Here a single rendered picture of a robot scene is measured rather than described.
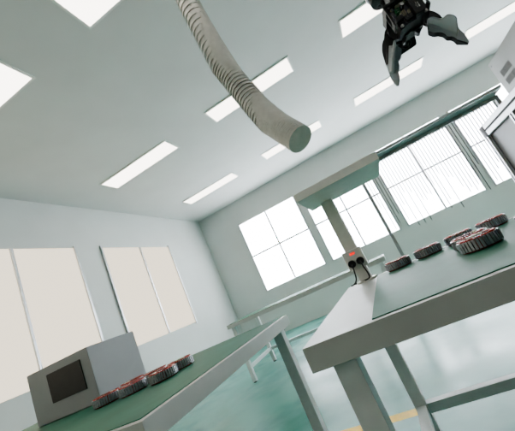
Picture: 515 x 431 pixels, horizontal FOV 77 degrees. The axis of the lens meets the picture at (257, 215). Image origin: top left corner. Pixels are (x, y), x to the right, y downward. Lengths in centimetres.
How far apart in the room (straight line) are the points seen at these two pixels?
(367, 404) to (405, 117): 729
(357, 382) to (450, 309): 23
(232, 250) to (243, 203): 119
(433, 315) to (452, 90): 753
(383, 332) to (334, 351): 10
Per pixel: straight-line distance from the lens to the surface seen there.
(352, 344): 69
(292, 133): 180
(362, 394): 76
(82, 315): 501
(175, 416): 90
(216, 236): 830
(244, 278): 800
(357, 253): 156
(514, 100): 127
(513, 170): 153
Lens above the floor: 87
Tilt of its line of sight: 13 degrees up
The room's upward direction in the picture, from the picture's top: 25 degrees counter-clockwise
